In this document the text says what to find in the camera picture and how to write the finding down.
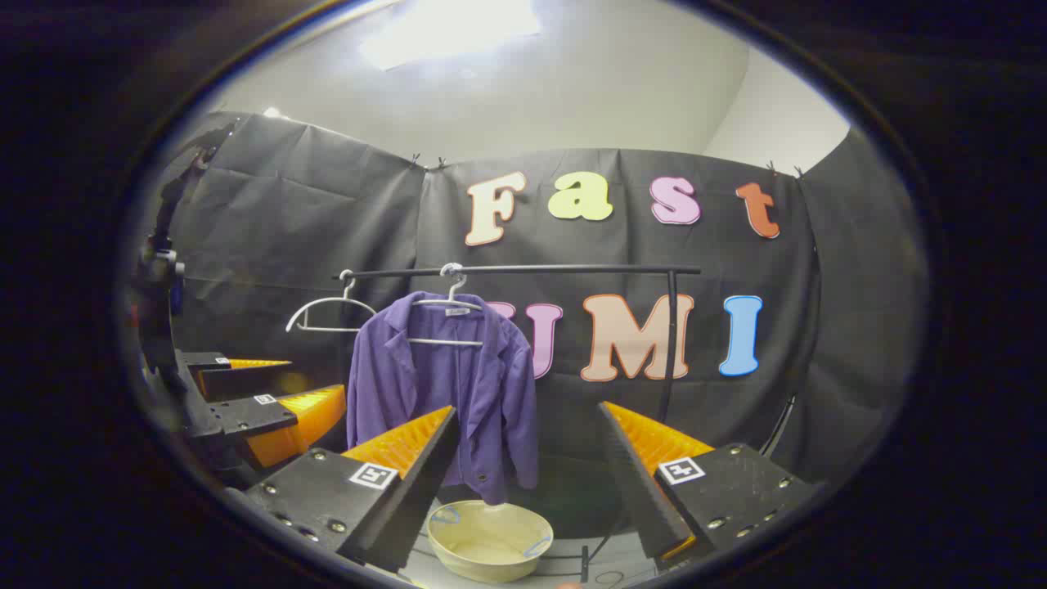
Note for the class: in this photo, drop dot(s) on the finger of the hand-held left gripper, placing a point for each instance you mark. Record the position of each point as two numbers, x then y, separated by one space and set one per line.
249 415
237 383

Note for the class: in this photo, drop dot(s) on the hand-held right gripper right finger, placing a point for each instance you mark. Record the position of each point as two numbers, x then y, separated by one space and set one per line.
642 483

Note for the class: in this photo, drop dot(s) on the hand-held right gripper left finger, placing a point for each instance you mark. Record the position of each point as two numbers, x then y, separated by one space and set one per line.
425 483

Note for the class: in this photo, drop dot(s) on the cream round laundry hamper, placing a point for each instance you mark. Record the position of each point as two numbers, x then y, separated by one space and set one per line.
491 548

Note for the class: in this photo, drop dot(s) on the purple shirt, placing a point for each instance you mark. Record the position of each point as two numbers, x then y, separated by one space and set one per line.
491 393

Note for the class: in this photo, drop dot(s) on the black metal clothes rack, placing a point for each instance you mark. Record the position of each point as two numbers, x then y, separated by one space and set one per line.
572 268

